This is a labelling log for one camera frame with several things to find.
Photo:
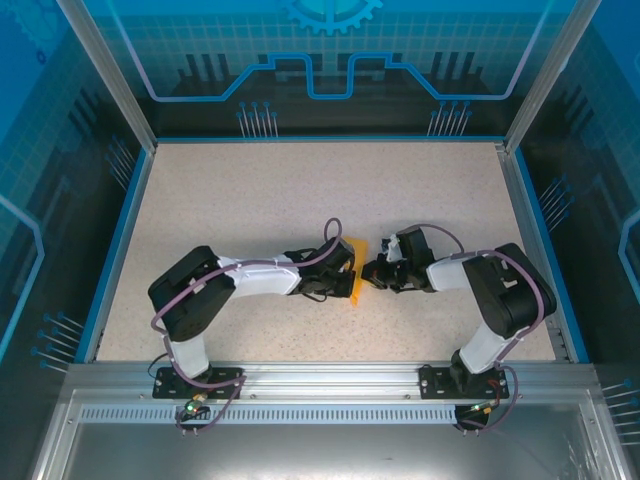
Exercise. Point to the aluminium frame post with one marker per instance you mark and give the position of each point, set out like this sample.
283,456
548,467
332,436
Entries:
541,75
114,75

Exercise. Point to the blue aluminium side rail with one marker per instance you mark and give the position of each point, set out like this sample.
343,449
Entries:
540,250
119,250

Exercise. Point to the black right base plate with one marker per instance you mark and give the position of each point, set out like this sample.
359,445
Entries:
432,382

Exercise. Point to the metal tray panel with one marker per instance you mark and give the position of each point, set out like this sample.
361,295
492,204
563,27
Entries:
325,452

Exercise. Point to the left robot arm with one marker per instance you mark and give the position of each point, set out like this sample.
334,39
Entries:
260,277

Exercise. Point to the connector with green LED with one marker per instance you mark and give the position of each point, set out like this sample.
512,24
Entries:
482,407
194,406

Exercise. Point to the orange cloth piece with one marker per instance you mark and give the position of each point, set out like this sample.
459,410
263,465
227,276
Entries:
361,250

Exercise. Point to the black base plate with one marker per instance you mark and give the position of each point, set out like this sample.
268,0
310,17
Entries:
222,374
432,382

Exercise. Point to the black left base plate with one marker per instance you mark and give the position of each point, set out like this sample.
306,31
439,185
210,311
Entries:
222,374

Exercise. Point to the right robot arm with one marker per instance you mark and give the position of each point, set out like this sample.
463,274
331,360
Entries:
447,272

